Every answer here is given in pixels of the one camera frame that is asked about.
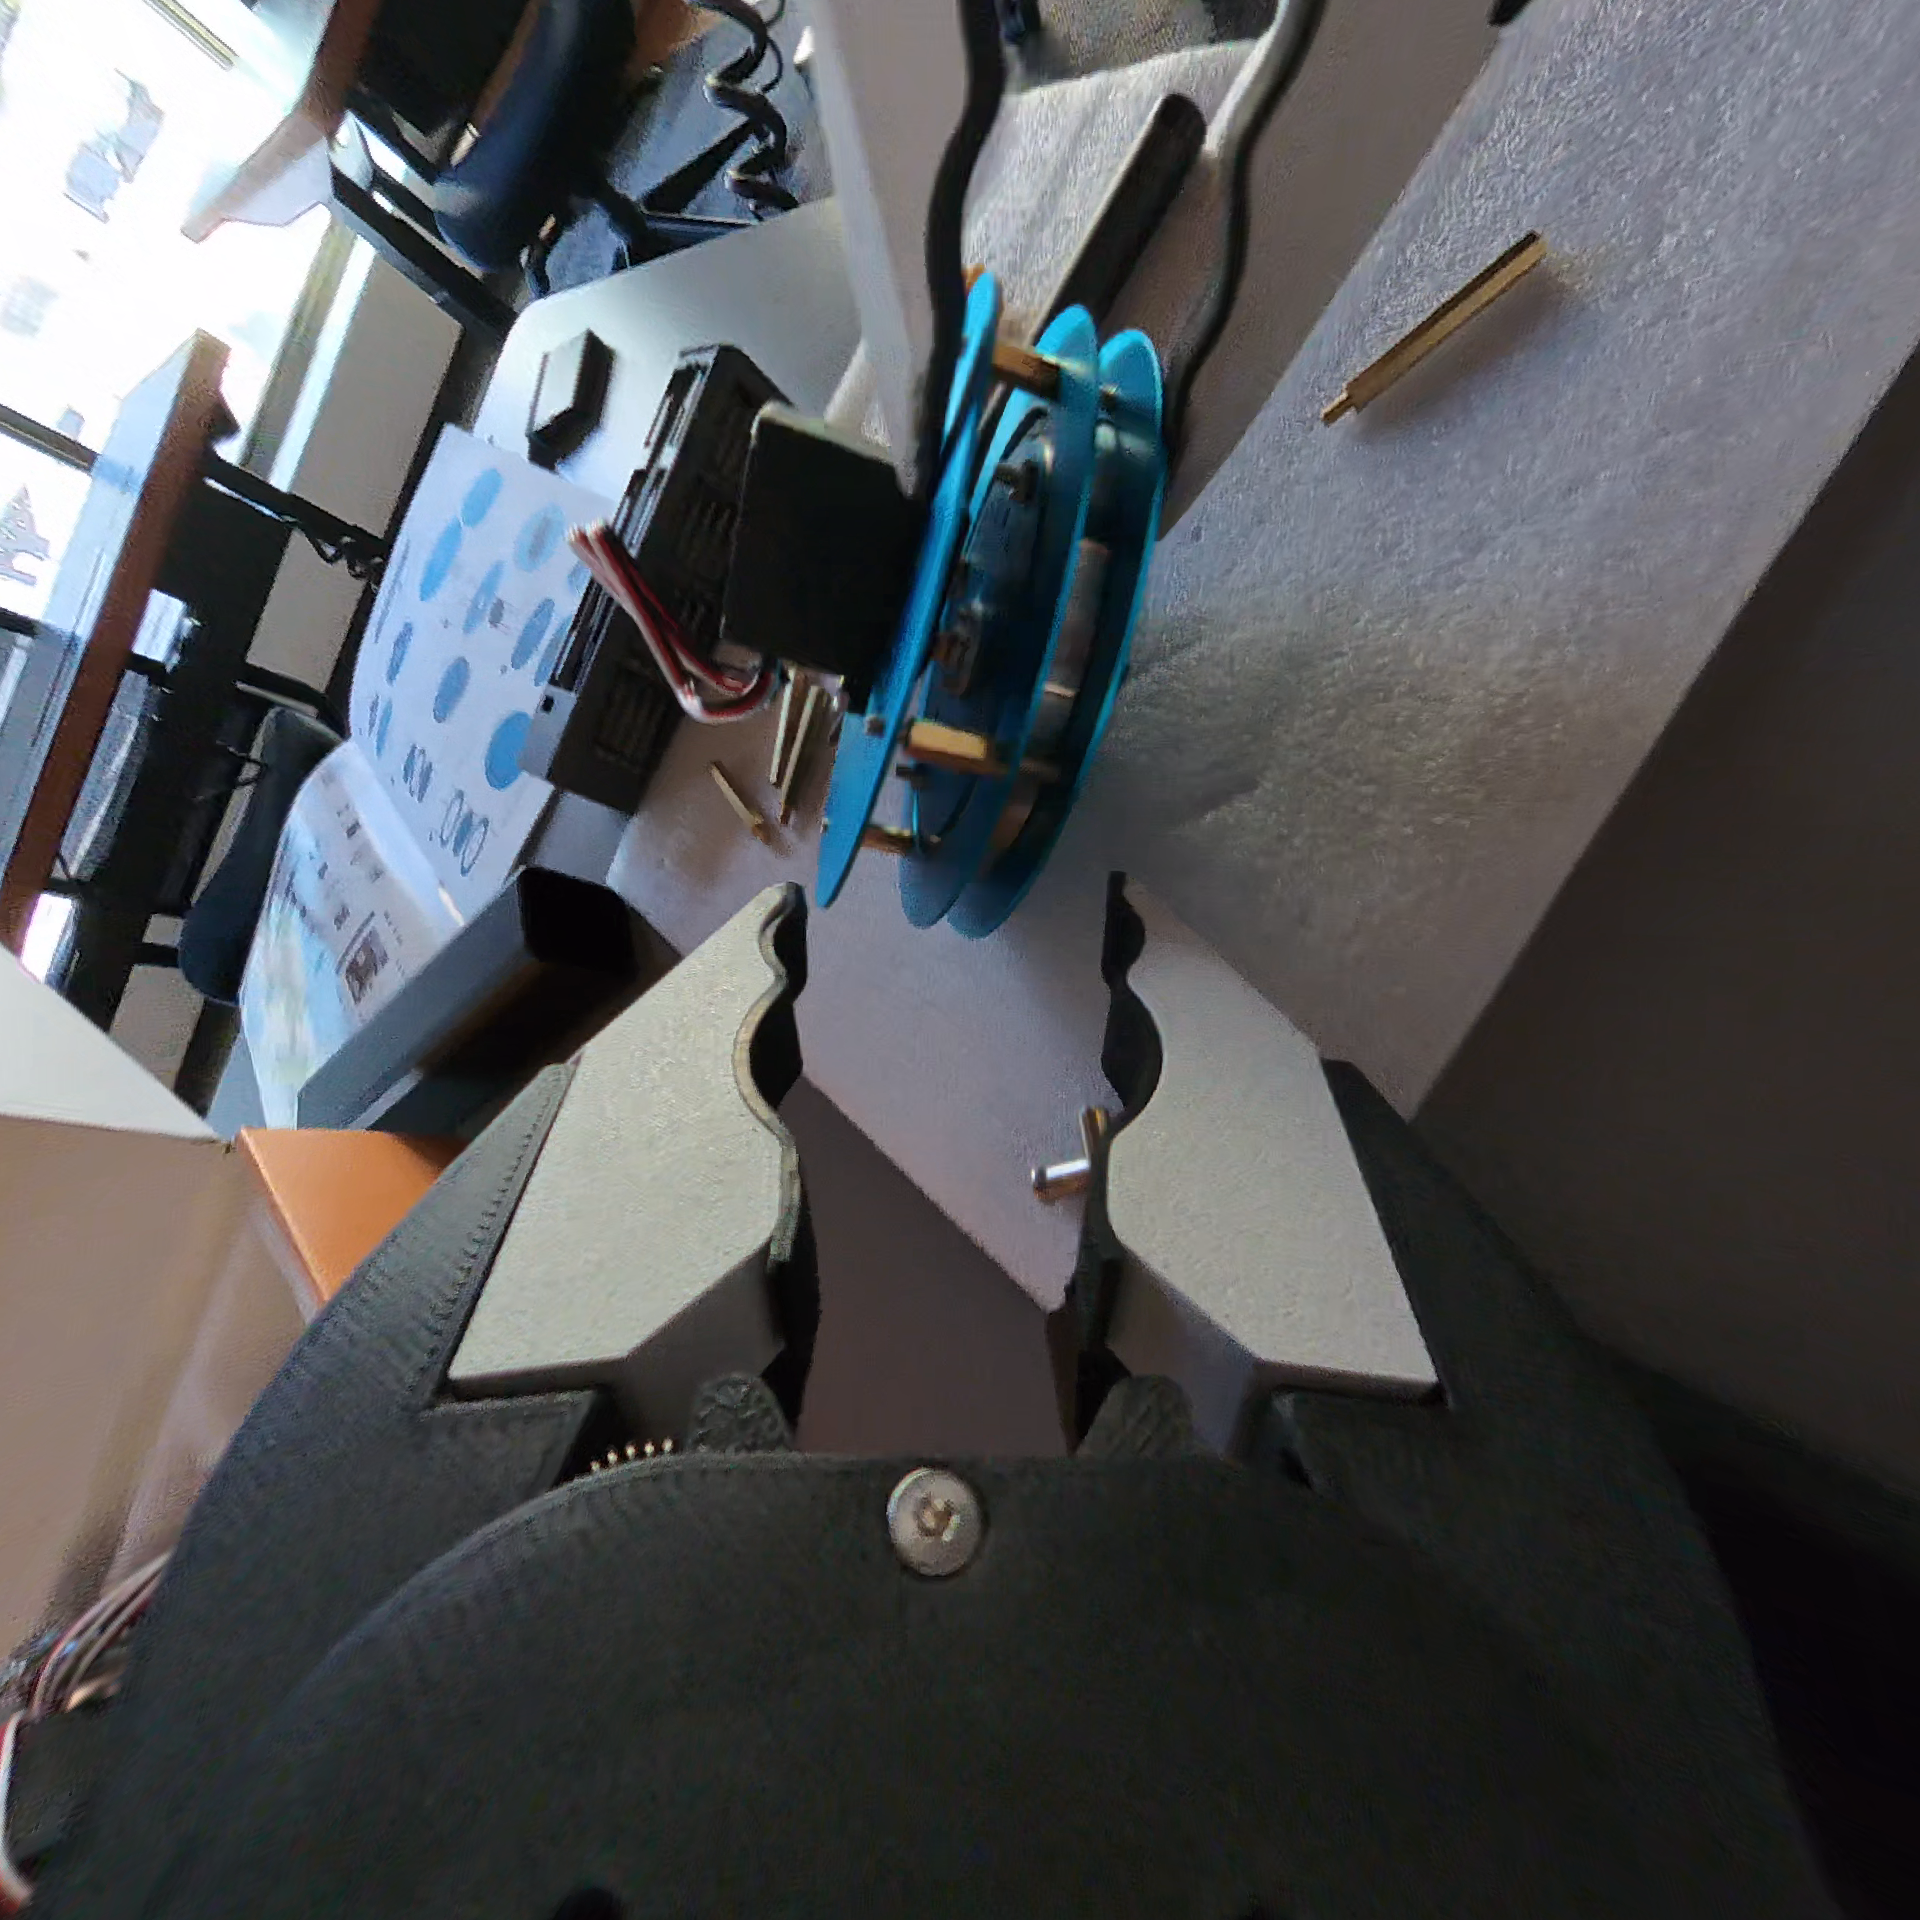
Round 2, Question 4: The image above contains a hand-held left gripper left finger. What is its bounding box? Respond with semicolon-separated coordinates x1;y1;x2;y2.
449;883;819;1452

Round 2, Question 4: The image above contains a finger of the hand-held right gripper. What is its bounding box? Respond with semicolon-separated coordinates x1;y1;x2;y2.
1167;0;1519;519
809;0;1023;455

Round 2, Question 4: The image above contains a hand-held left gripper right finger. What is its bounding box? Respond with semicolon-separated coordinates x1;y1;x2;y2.
1050;874;1457;1452

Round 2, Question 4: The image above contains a black servo motor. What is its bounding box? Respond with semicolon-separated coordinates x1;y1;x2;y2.
717;399;921;674

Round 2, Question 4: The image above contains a blue double disc base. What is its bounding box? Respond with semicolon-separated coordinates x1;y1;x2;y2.
895;303;1173;942

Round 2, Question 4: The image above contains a blue round metal plate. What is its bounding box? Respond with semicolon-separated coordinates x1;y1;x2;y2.
814;269;1005;915

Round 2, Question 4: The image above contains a grey desk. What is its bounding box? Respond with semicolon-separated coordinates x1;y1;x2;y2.
211;194;1920;1509

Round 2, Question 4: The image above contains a brown topped desk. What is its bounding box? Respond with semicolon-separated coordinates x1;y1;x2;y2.
0;330;395;980

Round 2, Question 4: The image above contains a silver cross wrench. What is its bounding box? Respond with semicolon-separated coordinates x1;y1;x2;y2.
1028;1104;1121;1202

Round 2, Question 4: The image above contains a long black box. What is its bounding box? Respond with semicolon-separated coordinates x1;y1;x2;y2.
293;864;679;1135

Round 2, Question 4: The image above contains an orange cardboard box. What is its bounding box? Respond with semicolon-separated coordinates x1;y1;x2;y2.
0;936;471;1666

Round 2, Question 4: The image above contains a blue stool chair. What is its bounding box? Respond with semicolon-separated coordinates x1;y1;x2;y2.
433;0;666;291

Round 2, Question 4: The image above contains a black screwdriver bit case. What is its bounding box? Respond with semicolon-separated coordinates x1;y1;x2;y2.
527;344;798;813

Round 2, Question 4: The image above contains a small black box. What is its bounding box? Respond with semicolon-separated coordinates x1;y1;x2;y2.
524;327;617;461

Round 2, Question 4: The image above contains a grey foam mat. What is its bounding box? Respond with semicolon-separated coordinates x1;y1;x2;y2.
607;0;1920;1309

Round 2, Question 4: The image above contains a printed instruction manual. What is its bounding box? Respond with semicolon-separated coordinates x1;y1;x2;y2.
239;423;604;1052

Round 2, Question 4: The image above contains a black coiled cable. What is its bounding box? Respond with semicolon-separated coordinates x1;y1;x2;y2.
655;0;801;231

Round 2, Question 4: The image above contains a red white servo cable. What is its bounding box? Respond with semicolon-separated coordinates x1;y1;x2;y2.
566;523;783;727

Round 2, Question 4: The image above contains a red white wire bundle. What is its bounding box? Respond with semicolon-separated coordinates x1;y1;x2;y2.
0;1550;177;1911

